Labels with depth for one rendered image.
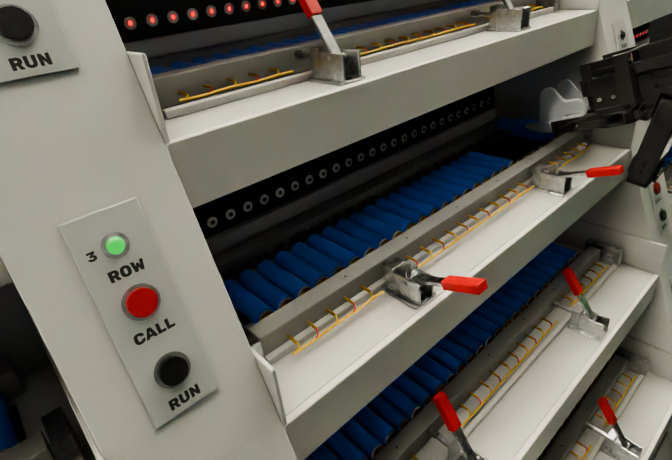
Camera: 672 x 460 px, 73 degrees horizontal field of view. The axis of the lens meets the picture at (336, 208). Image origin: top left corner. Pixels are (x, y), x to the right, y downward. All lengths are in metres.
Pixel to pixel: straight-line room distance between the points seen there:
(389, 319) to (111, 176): 0.24
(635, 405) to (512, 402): 0.33
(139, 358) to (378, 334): 0.18
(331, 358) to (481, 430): 0.24
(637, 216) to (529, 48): 0.33
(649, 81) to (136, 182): 0.56
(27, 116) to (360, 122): 0.22
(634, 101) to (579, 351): 0.30
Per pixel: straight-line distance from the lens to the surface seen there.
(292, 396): 0.35
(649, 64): 0.64
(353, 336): 0.38
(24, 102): 0.28
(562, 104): 0.68
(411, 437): 0.52
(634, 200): 0.79
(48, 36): 0.29
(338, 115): 0.36
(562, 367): 0.64
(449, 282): 0.37
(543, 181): 0.61
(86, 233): 0.27
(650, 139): 0.66
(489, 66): 0.52
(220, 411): 0.31
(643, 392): 0.90
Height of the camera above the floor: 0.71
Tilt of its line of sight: 10 degrees down
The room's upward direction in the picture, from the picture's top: 20 degrees counter-clockwise
